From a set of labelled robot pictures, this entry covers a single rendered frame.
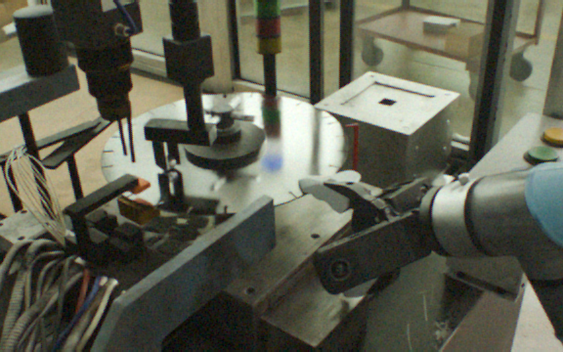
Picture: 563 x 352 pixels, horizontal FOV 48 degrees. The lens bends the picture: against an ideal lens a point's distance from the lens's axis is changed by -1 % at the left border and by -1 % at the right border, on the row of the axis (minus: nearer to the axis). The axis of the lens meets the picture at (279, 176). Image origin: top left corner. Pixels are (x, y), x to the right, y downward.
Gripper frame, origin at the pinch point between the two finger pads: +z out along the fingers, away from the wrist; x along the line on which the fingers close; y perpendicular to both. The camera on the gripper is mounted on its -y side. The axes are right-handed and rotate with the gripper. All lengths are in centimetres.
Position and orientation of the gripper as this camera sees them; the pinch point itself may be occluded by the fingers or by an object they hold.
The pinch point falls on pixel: (317, 241)
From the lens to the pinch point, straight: 78.3
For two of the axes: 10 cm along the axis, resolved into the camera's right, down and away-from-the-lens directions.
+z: -5.5, 1.4, 8.2
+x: -3.7, -9.2, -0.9
